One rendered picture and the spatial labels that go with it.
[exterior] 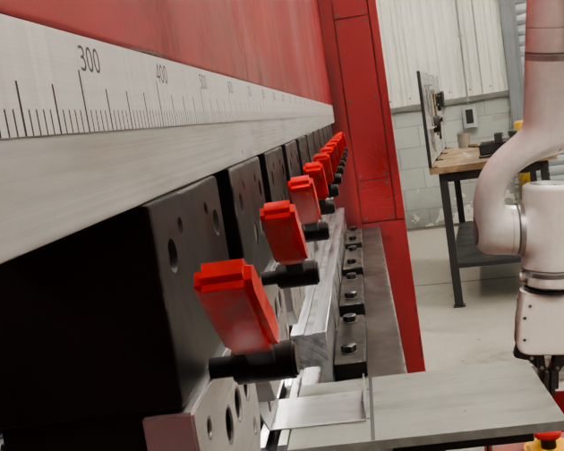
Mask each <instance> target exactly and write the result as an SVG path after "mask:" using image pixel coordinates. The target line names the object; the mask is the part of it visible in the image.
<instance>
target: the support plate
mask: <svg viewBox="0 0 564 451"><path fill-rule="evenodd" d="M362 384H363V379H352V380H344V381H337V382H329V383H320V384H313V385H305V386H301V388H300V393H299V397H306V396H321V395H329V394H337V393H345V392H354V391H362ZM372 395H373V412H374V428H375V440H373V441H371V420H370V419H368V420H367V421H361V422H353V423H344V424H335V425H327V426H318V427H310V428H301V429H292V431H291V436H290V440H289V445H288V450H287V451H371V450H380V449H388V448H397V447H413V446H422V445H430V444H439V443H448V442H457V441H465V440H474V439H482V438H498V437H507V436H516V435H525V434H533V433H542V432H550V431H559V430H564V413H563V412H562V411H561V409H560V408H559V407H558V405H557V404H556V402H555V401H554V399H553V398H552V396H551V394H550V393H549V392H548V390H547V389H546V387H545V386H544V384H543V383H542V382H541V380H540V379H539V377H538V376H537V375H536V373H535V372H534V370H533V368H532V367H531V365H530V364H529V362H528V361H527V360H522V361H514V362H499V363H492V364H484V365H475V366H468V367H460V368H452V369H445V370H430V371H422V372H414V373H407V374H398V375H390V376H383V377H375V378H372Z"/></svg>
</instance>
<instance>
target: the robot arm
mask: <svg viewBox="0 0 564 451"><path fill-rule="evenodd" d="M563 152H564V0H526V40H525V80H524V118H523V123H522V125H521V127H520V129H519V130H518V132H517V133H516V134H515V135H514V136H513V137H512V138H510V139H509V140H508V141H507V142H506V143H505V144H503V145H502V146H501V147H500V148H499V149H498V150H497V151H496V152H495V153H494V154H493V155H492V156H491V158H490V159H489V160H488V162H487V163H486V164H485V166H484V168H483V170H482V172H481V173H480V175H479V178H478V180H477V183H476V186H475V191H474V216H473V232H474V233H473V236H474V243H475V246H476V248H477V249H478V250H479V251H480V252H482V253H485V254H491V255H516V254H517V255H520V256H521V268H522V269H523V270H522V271H521V272H520V273H519V279H520V281H524V282H525V283H526V284H524V286H522V287H520V289H519V293H518V297H517V308H516V316H515V326H514V340H515V346H514V350H513V354H514V356H515V357H516V358H518V359H523V360H528V361H530V362H531V363H532V364H533V365H534V366H535V367H536V368H537V376H538V377H539V379H540V380H541V382H542V383H543V384H544V386H545V387H546V389H547V390H548V392H549V393H550V394H551V396H555V389H558V388H559V371H561V369H562V367H563V366H564V181H536V182H530V183H526V184H524V185H523V186H522V201H521V203H520V204H518V205H505V204H504V198H505V193H506V189H507V188H508V185H509V183H510V182H511V180H512V179H513V178H514V177H515V176H516V175H517V174H518V173H519V172H520V171H521V170H522V169H524V168H525V167H526V166H529V165H530V164H532V163H533V162H535V161H538V160H540V159H543V158H546V157H550V156H553V155H557V154H559V153H563ZM544 355H551V362H550V363H549V365H548V367H547V366H546V365H545V359H544Z"/></svg>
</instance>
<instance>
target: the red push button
mask: <svg viewBox="0 0 564 451"><path fill-rule="evenodd" d="M534 436H535V437H536V438H537V439H539V440H541V447H542V449H546V450H552V449H555V448H556V447H557V443H556V439H558V438H560V436H561V430H559V431H550V432H542V433H534Z"/></svg>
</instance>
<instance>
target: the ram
mask: <svg viewBox="0 0 564 451"><path fill-rule="evenodd" d="M0 13H1V14H4V15H8V16H12V17H14V18H18V19H21V20H25V21H30V22H34V23H37V24H40V25H44V26H47V27H50V28H53V29H57V30H62V31H66V32H69V33H72V34H76V35H79V36H83V37H85V38H92V39H95V40H98V41H101V42H105V43H108V44H111V45H115V46H118V47H124V48H127V49H131V50H133V51H137V52H141V53H143V54H147V55H153V56H156V57H159V58H163V59H166V60H169V61H173V62H176V63H179V64H185V65H189V66H191V67H195V68H198V69H202V70H205V71H208V72H213V73H217V74H221V75H224V76H227V77H230V78H234V79H238V80H240V81H246V82H250V83H253V84H256V85H260V86H262V87H266V88H270V89H275V90H278V91H282V92H285V93H288V94H292V95H295V96H298V97H302V98H308V99H310V100H314V101H318V102H321V103H324V104H327V105H331V106H332V100H331V94H330V87H329V76H328V69H327V63H326V56H325V50H324V44H323V37H322V31H321V25H320V14H319V7H318V1H317V0H0ZM334 122H335V119H334V115H313V116H300V117H288V118H275V119H262V120H250V121H237V122H225V123H201V124H188V125H176V126H163V127H150V128H138V129H125V130H113V131H100V132H76V133H63V134H50V135H38V136H26V137H13V138H1V139H0V264H3V263H5V262H6V261H9V260H12V259H15V258H17V257H20V256H21V255H23V254H26V253H28V252H30V251H34V250H36V249H38V248H40V247H42V246H45V245H47V244H49V243H52V242H55V241H57V240H59V239H62V238H64V237H66V236H68V235H70V234H74V233H76V232H78V231H80V230H82V229H84V228H87V227H89V226H93V225H95V224H97V223H99V222H101V221H104V220H106V219H108V218H111V217H113V216H116V215H118V214H120V213H123V212H125V211H127V210H129V209H131V208H135V207H137V206H140V205H141V204H143V203H146V202H148V201H150V200H154V199H156V198H158V197H160V196H162V195H165V194H167V193H170V192H171V191H175V190H177V189H179V188H182V187H184V186H185V185H188V184H190V183H194V182H196V181H198V180H200V179H202V178H205V177H207V176H209V175H212V174H215V173H217V172H219V171H221V170H224V169H226V168H228V167H230V166H233V165H236V164H238V163H241V162H243V161H245V160H247V159H249V158H251V157H255V156H257V155H259V154H261V153H263V152H266V151H268V150H270V149H274V148H276V147H278V146H280V145H283V144H285V143H287V142H289V141H291V140H295V139H297V138H299V137H302V136H304V135H305V134H308V133H310V132H314V131H316V130H319V129H320V128H322V127H325V126H327V125H329V124H332V123H334Z"/></svg>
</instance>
